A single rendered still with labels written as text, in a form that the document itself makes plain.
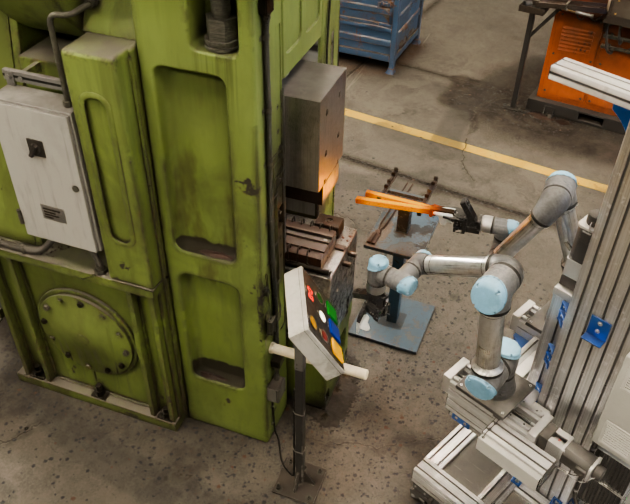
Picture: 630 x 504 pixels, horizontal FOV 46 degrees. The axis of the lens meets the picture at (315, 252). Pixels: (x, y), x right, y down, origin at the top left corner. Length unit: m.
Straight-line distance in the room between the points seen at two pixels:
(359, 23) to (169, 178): 4.23
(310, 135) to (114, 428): 1.89
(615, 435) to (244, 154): 1.66
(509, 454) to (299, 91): 1.55
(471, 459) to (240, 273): 1.37
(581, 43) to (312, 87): 3.80
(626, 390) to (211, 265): 1.61
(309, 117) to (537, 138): 3.66
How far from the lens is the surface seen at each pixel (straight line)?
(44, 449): 3.93
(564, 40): 6.35
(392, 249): 3.73
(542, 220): 2.98
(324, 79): 2.85
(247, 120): 2.54
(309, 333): 2.58
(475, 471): 3.49
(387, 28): 6.78
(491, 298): 2.44
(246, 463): 3.69
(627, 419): 2.85
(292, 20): 2.73
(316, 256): 3.20
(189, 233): 3.03
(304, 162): 2.85
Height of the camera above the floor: 3.05
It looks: 40 degrees down
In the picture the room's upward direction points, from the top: 1 degrees clockwise
